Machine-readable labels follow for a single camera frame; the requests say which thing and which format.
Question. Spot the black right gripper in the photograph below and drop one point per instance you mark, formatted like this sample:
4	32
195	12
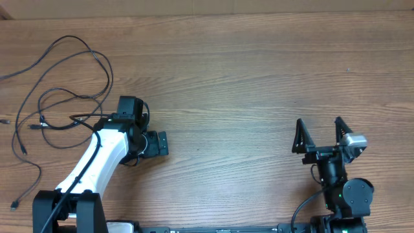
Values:
304	143

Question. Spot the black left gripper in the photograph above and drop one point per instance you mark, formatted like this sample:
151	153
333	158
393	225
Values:
154	149

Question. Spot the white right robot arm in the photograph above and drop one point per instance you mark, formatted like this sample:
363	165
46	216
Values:
348	200

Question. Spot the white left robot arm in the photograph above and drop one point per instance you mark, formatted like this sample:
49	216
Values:
75	205

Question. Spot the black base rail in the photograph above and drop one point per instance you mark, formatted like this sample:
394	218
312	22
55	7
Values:
223	229

